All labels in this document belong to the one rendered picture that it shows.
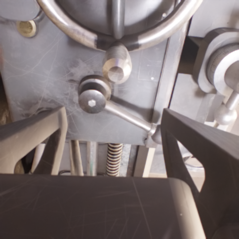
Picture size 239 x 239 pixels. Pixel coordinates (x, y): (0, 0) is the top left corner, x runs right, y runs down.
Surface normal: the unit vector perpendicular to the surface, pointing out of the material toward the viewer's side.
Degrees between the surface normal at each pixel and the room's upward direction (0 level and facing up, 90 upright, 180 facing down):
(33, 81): 90
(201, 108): 90
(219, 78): 90
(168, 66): 90
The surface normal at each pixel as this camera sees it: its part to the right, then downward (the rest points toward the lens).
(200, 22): 0.00, 0.56
